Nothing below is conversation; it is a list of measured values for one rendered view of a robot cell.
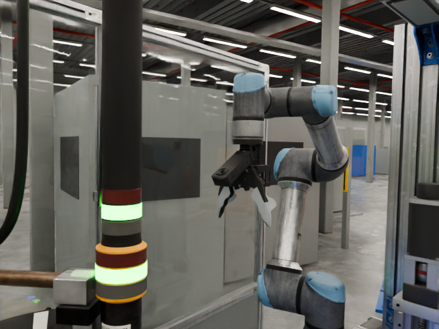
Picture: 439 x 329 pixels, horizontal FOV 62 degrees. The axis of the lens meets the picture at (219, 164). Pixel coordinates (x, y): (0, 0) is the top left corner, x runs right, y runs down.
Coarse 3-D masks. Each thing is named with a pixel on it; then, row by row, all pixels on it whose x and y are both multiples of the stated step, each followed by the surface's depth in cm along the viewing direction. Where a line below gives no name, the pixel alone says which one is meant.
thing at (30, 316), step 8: (48, 312) 47; (8, 320) 46; (16, 320) 46; (24, 320) 46; (32, 320) 46; (48, 320) 46; (0, 328) 45; (8, 328) 45; (16, 328) 45; (24, 328) 45; (32, 328) 46; (48, 328) 46; (56, 328) 46; (64, 328) 46; (72, 328) 46
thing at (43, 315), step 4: (40, 312) 47; (44, 312) 47; (36, 316) 46; (40, 316) 47; (44, 316) 47; (36, 320) 46; (40, 320) 46; (44, 320) 46; (36, 324) 46; (40, 324) 46; (44, 324) 46; (36, 328) 46; (40, 328) 46; (44, 328) 46
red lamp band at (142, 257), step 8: (96, 256) 30; (104, 256) 30; (112, 256) 30; (120, 256) 30; (128, 256) 30; (136, 256) 30; (144, 256) 31; (104, 264) 30; (112, 264) 30; (120, 264) 30; (128, 264) 30; (136, 264) 30
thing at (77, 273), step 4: (72, 272) 32; (76, 272) 32; (80, 272) 32; (84, 272) 32; (88, 272) 32; (92, 272) 32; (76, 276) 31; (80, 276) 31; (84, 276) 31; (88, 276) 31; (92, 276) 32
